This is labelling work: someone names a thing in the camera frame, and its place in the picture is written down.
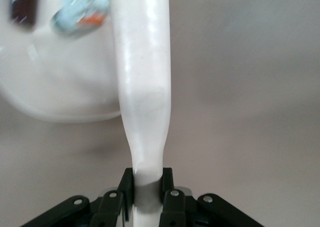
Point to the brown table cover sheet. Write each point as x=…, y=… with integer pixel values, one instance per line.
x=250, y=87

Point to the dark brown block component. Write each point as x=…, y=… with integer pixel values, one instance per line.
x=23, y=7

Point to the white green switch component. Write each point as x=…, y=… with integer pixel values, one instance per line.
x=75, y=17

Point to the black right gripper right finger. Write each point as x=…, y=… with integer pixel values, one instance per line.
x=190, y=212

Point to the beige plastic dustpan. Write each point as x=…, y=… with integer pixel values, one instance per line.
x=50, y=87

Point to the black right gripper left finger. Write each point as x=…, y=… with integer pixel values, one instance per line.
x=100, y=212

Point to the beige hand brush black bristles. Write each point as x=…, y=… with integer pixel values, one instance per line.
x=142, y=62

